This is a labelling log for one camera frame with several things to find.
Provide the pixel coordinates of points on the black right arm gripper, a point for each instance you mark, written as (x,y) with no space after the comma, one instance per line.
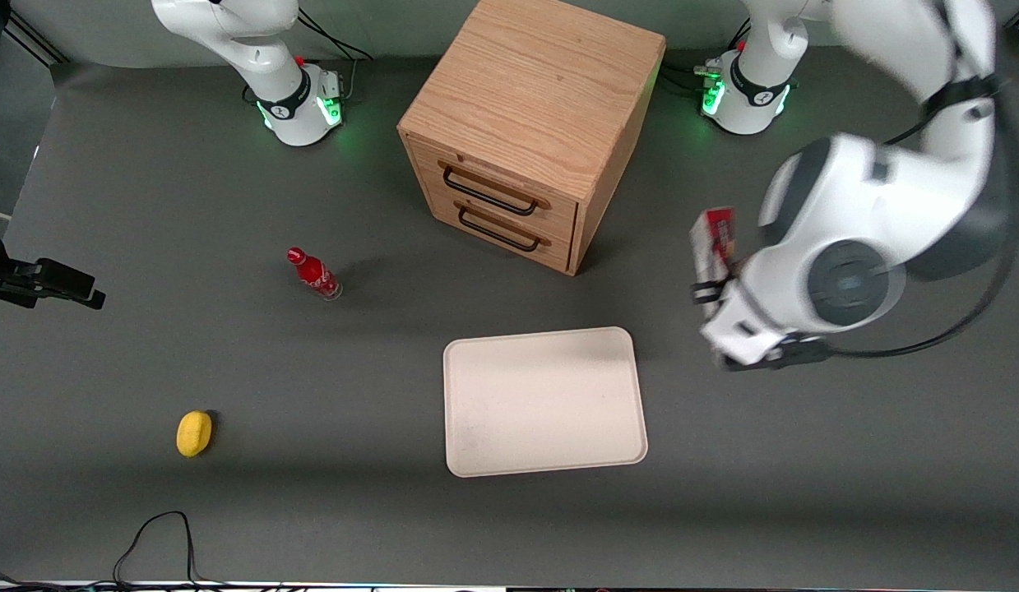
(22,277)

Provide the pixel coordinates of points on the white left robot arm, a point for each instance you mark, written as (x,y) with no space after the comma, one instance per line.
(887,189)

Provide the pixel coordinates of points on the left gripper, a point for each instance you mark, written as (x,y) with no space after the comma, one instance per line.
(708,292)

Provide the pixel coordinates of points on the cream rectangular tray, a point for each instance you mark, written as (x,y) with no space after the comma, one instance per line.
(542,403)

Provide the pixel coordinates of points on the wooden drawer front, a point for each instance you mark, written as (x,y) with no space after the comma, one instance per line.
(558,251)
(558,210)

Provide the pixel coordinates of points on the black frame bar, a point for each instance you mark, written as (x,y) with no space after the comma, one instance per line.
(34,41)

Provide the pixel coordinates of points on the red tartan cookie box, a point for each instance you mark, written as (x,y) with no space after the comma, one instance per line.
(715,238)

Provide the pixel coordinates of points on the wooden drawer cabinet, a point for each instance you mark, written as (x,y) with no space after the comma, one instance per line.
(534,82)

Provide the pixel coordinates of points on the red cola bottle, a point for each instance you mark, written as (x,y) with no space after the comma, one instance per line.
(316,275)

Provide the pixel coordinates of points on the yellow lemon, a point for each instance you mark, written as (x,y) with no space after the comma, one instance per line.
(194,433)

